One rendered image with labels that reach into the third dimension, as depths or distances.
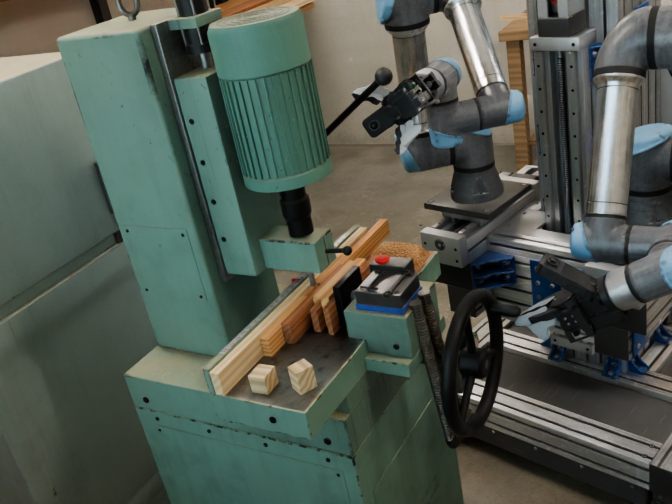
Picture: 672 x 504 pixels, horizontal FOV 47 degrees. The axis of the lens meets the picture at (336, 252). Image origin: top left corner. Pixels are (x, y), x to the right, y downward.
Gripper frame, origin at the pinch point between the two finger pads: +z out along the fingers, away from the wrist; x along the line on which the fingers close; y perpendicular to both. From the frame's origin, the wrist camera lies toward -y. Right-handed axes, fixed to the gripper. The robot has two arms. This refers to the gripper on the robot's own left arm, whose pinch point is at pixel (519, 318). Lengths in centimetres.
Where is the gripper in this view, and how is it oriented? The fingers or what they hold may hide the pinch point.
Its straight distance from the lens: 157.6
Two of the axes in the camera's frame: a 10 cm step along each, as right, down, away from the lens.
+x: 5.0, -4.3, 7.5
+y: 5.7, 8.2, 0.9
